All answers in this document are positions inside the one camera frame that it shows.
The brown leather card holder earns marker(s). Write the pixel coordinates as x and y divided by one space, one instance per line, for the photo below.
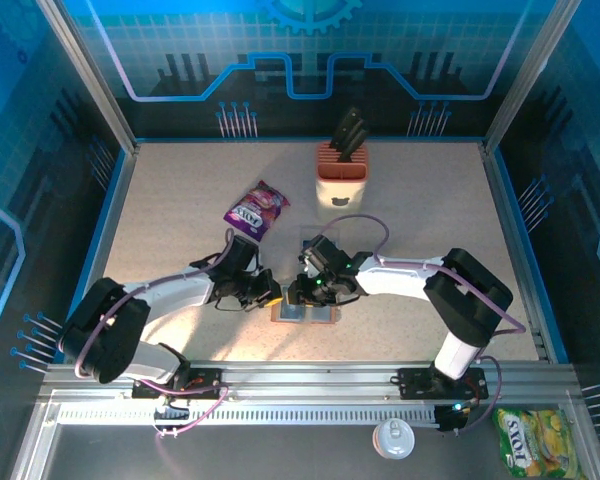
325 315

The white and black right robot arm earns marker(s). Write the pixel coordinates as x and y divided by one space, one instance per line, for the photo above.
395 280

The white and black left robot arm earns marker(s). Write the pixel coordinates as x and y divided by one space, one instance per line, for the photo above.
175 300

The purple candy bag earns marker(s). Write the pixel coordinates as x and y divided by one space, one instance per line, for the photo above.
257 207

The cream and orange knife block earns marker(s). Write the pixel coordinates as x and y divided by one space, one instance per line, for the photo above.
342 187

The white tin can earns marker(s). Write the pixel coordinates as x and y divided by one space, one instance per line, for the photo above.
393 440

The black controller box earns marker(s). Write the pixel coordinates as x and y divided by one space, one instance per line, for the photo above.
452 420

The green and yellow candy bag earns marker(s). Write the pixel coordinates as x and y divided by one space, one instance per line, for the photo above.
540 442

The aluminium frame cross rail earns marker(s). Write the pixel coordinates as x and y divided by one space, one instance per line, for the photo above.
305 380

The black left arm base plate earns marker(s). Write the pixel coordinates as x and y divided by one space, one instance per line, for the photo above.
207 377

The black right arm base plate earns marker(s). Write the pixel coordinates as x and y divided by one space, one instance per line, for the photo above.
412 382

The aluminium table edge rail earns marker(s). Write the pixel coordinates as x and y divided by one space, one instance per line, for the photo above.
501 200
104 250

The aluminium frame post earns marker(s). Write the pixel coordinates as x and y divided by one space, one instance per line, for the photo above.
87 75
530 75

